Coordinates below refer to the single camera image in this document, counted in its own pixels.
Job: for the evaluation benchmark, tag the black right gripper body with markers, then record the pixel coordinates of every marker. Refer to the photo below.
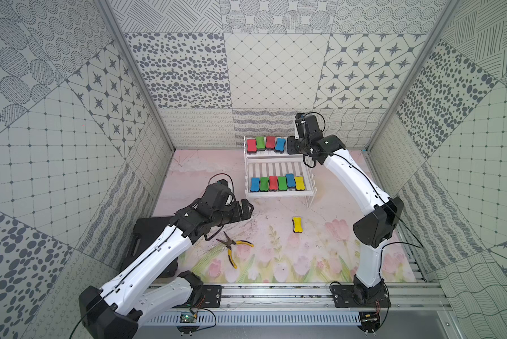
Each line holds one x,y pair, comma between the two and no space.
296,146

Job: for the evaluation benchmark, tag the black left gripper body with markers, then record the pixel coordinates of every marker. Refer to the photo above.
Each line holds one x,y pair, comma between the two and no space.
240,210

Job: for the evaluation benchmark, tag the blue eraser top shelf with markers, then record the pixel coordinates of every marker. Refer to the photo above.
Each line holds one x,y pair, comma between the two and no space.
280,145

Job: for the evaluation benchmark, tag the blue eraser shelf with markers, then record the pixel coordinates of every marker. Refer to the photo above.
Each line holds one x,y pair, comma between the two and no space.
280,145
255,184
291,182

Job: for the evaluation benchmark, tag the red eraser shelf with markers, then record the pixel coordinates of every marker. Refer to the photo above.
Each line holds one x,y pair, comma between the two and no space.
251,146
273,184
270,142

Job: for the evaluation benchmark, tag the green eraser top shelf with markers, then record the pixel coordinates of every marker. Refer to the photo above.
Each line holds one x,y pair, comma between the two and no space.
260,143

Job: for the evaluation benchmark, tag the green eraser shelf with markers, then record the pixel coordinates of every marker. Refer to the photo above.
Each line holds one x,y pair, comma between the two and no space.
264,184
260,143
282,184

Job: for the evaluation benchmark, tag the yellow eraser top shelf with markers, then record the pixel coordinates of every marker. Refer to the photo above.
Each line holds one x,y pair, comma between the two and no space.
297,225

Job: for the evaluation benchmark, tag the yellow eraser shelf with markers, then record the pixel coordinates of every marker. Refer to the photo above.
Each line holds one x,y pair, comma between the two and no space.
297,225
300,184

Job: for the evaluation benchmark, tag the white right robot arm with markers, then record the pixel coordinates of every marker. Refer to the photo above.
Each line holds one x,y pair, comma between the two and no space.
381,213

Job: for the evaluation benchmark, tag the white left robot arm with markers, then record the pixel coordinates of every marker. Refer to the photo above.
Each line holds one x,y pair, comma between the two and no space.
124,304

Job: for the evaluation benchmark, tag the blue eraser lower shelf right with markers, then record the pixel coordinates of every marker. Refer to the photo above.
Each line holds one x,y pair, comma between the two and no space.
291,182

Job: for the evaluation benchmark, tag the yellow eraser lower shelf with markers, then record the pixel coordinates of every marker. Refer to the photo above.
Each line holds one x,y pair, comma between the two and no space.
300,184

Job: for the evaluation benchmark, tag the white slatted two-tier shelf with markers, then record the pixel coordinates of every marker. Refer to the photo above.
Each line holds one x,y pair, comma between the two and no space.
270,163

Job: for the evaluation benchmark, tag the green eraser lower shelf right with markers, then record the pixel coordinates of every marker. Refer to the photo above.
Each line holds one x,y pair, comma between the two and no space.
282,184

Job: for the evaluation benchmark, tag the red eraser lower shelf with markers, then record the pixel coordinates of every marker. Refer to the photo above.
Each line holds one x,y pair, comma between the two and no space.
273,184

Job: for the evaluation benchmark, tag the blue eraser lower shelf left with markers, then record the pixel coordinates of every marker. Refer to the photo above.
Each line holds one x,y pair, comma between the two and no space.
255,184

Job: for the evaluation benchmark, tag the green eraser lower shelf left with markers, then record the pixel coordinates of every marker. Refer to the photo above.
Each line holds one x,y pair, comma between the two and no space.
264,184

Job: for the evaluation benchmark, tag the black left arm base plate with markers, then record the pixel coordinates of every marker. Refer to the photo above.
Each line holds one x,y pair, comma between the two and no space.
207,296

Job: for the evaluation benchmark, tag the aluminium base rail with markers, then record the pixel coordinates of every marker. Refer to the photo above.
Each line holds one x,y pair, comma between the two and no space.
311,304

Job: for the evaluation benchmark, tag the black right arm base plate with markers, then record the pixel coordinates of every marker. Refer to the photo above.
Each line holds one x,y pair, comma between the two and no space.
357,296

